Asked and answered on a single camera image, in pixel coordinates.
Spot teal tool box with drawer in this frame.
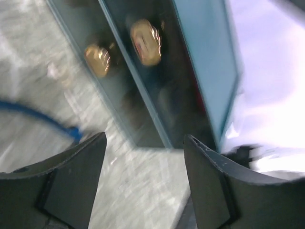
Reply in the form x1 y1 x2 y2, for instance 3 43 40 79
48 0 240 151

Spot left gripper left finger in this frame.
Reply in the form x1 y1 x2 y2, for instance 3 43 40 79
0 133 107 229

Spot blue handled pliers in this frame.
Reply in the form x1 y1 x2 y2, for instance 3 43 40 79
0 100 83 144

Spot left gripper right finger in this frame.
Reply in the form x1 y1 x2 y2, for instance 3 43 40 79
184 135 305 229

